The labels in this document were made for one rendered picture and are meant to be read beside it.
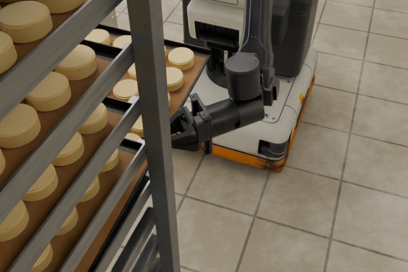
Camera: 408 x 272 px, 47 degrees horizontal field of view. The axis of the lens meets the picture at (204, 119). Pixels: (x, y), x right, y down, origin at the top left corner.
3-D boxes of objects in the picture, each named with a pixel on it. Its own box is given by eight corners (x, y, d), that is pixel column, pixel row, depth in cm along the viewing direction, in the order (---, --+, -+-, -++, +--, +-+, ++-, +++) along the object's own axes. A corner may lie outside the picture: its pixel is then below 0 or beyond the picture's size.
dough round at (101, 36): (103, 32, 99) (101, 25, 97) (115, 44, 96) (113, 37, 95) (82, 42, 97) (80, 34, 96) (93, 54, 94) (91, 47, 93)
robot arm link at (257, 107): (270, 124, 84) (255, 107, 88) (269, 92, 80) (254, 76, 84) (235, 136, 82) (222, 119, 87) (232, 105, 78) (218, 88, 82)
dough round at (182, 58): (187, 74, 90) (187, 66, 88) (164, 67, 91) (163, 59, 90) (198, 57, 93) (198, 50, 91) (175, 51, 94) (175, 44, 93)
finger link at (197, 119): (159, 166, 79) (209, 147, 82) (154, 140, 74) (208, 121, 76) (146, 138, 83) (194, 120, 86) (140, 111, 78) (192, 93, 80)
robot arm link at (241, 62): (280, 89, 90) (236, 86, 93) (278, 36, 83) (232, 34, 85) (269, 129, 81) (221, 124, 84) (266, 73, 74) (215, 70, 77)
